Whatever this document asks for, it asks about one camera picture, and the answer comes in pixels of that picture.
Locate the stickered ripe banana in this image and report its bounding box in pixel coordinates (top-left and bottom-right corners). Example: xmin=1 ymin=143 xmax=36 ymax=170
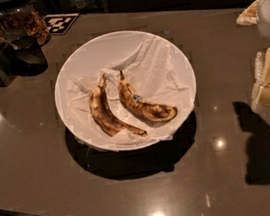
xmin=118 ymin=71 xmax=178 ymax=123

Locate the white round bowl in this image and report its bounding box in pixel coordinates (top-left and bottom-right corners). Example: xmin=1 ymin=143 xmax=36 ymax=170
xmin=45 ymin=20 xmax=205 ymax=161

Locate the white paper napkin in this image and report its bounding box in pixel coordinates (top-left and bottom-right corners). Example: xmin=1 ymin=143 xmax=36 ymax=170
xmin=58 ymin=29 xmax=203 ymax=155

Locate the glass jar of nuts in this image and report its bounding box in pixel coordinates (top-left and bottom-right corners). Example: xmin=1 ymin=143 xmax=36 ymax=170
xmin=0 ymin=0 xmax=50 ymax=45

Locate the left spotted ripe banana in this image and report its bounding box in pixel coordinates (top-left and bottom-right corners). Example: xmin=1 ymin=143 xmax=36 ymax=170
xmin=89 ymin=75 xmax=147 ymax=137

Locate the black white fiducial marker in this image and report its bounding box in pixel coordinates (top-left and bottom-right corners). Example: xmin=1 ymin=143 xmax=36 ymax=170
xmin=44 ymin=13 xmax=79 ymax=35

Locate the black scoop with metal handle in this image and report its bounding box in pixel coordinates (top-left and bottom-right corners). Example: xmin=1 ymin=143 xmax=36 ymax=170
xmin=0 ymin=36 xmax=48 ymax=77

